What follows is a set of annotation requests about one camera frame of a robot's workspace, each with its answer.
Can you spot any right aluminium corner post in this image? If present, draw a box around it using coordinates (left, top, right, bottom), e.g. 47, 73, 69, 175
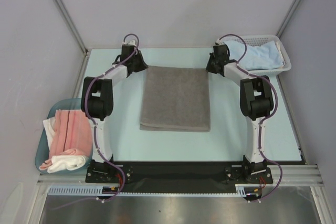
276, 0, 303, 38

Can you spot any white perforated plastic basket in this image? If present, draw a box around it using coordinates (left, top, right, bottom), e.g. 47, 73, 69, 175
220, 35, 291, 76

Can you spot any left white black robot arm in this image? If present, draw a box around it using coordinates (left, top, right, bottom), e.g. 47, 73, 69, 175
81, 40, 148, 163

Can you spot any white towel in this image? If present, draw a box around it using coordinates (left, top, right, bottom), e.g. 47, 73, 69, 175
39, 117, 89, 174

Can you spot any left aluminium corner post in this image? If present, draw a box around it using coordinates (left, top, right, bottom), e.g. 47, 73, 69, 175
38, 0, 89, 56

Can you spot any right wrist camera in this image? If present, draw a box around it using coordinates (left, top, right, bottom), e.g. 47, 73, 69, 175
215, 38, 227, 46

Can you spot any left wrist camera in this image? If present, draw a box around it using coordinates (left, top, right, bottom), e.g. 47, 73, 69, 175
123, 39, 138, 47

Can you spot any grey terry towel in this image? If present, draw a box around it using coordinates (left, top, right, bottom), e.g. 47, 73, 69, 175
140, 66, 211, 132

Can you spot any pink striped towel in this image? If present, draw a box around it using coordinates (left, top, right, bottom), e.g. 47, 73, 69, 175
46, 110, 93, 160

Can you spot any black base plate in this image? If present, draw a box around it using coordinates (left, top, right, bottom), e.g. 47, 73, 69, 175
85, 161, 273, 189

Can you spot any aluminium corner post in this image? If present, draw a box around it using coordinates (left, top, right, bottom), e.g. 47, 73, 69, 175
276, 0, 303, 38
38, 0, 89, 56

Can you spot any teal plastic tray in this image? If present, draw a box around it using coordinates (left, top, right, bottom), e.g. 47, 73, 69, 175
35, 98, 92, 175

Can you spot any light blue towel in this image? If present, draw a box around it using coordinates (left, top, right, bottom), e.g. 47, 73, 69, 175
225, 40, 285, 70

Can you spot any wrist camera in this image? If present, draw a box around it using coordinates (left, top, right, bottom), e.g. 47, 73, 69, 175
123, 39, 138, 47
215, 38, 227, 46

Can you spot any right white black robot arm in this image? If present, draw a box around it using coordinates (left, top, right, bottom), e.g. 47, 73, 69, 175
206, 44, 278, 183

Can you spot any slotted cable duct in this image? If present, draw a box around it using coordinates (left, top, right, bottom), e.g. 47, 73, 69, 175
48, 185, 262, 198

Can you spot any aluminium frame rail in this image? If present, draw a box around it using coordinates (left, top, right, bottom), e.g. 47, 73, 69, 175
37, 165, 324, 187

